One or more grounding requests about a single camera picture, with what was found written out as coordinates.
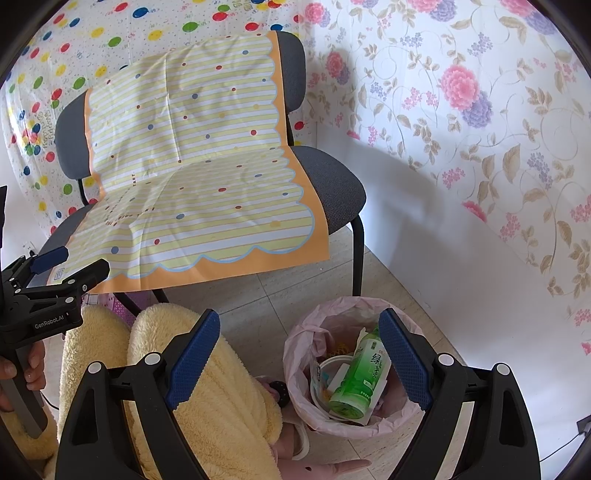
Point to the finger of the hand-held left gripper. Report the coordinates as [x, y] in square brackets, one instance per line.
[87, 274]
[51, 256]

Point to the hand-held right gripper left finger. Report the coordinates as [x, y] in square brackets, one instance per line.
[194, 360]

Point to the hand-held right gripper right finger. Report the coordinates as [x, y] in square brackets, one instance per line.
[406, 360]

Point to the green tea plastic bottle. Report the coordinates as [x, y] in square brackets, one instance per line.
[360, 378]

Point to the white orange paper bowl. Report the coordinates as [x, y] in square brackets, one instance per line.
[328, 371]

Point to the bin with pink bag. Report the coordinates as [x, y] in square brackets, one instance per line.
[300, 350]

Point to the person's left hand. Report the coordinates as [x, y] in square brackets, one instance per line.
[37, 369]

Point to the purple plastic basket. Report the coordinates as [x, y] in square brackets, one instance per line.
[113, 304]

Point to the person's yellow fleece trousers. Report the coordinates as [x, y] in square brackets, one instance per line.
[221, 392]

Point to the pink slipper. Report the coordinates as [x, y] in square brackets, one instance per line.
[323, 468]
[298, 441]

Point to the yellow striped dotted plastic sheet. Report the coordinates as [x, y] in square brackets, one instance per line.
[207, 161]

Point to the grey padded chair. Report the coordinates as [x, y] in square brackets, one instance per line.
[332, 184]

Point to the balloon print plastic sheet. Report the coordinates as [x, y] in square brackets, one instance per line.
[138, 27]

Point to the white wall socket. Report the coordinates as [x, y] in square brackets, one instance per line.
[31, 250]

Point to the floral print wall sheet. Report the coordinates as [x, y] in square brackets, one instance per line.
[461, 115]

